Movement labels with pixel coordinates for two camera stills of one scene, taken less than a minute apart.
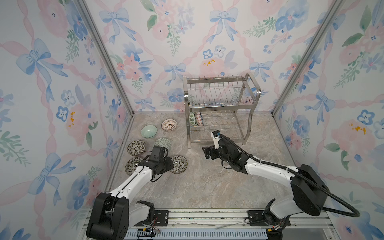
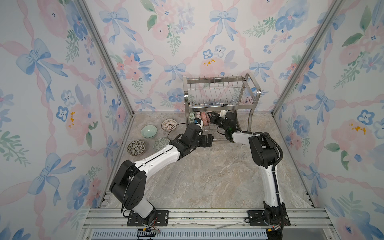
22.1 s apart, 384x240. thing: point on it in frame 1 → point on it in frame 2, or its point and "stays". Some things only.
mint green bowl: (149, 131) stays
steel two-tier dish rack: (220, 108) stays
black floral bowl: (135, 147) stays
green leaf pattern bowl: (192, 119) stays
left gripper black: (170, 164) → (204, 144)
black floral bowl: (180, 163) → (203, 116)
